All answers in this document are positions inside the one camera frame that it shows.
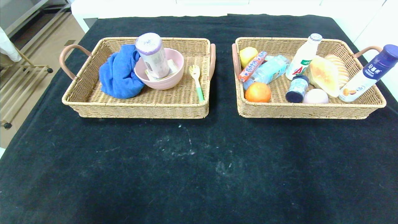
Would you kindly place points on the orange sausage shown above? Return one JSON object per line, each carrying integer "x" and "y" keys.
{"x": 252, "y": 66}

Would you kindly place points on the purple garbage bag roll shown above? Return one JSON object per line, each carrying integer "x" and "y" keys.
{"x": 153, "y": 55}

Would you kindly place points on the yellow lemon toy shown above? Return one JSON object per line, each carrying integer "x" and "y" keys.
{"x": 247, "y": 55}

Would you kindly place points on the white milk bottle green label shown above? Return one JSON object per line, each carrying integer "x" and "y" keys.
{"x": 303, "y": 59}

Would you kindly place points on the pale pink round bun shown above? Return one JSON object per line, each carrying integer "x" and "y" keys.
{"x": 315, "y": 96}

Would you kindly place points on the croissant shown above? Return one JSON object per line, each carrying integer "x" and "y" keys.
{"x": 325, "y": 76}

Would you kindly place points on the white card box blue logo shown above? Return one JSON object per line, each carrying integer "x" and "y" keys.
{"x": 172, "y": 67}

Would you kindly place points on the pink bowl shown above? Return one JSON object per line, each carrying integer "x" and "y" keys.
{"x": 174, "y": 63}

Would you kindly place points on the orange fruit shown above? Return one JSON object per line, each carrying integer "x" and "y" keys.
{"x": 258, "y": 92}

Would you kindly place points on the water bottle light blue label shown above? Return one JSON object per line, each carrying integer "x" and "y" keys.
{"x": 272, "y": 70}

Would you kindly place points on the blue cloth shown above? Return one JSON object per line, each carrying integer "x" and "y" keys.
{"x": 118, "y": 76}

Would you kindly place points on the small dark blue jar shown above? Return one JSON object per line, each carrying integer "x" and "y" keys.
{"x": 297, "y": 89}

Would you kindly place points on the white table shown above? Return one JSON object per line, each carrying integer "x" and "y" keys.
{"x": 140, "y": 7}

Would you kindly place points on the striped long bread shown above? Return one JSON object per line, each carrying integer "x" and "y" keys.
{"x": 343, "y": 71}

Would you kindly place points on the white bottle with blue cap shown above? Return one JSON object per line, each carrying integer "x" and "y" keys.
{"x": 363, "y": 77}

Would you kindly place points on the wooden rolling rack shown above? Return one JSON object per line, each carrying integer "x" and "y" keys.
{"x": 18, "y": 84}

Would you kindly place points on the white hanging cloth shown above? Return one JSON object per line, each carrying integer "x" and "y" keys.
{"x": 7, "y": 46}

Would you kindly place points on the grey metal shelf frame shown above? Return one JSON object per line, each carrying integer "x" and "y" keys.
{"x": 18, "y": 9}

